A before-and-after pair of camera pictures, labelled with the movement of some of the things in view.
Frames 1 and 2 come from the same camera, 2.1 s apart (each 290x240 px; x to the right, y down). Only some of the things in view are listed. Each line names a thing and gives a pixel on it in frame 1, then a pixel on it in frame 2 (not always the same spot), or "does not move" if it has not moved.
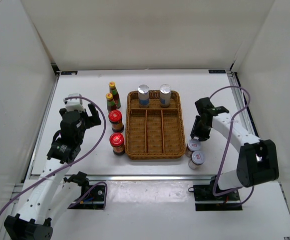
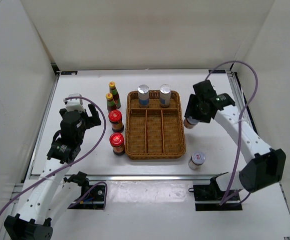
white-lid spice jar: [193, 145] -> [189, 124]
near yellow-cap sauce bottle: [111, 104] does not move
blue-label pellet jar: [143, 93] does not move
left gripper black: [94, 120] does not move
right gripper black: [202, 136] -> [190, 111]
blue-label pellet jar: [165, 95] does not move
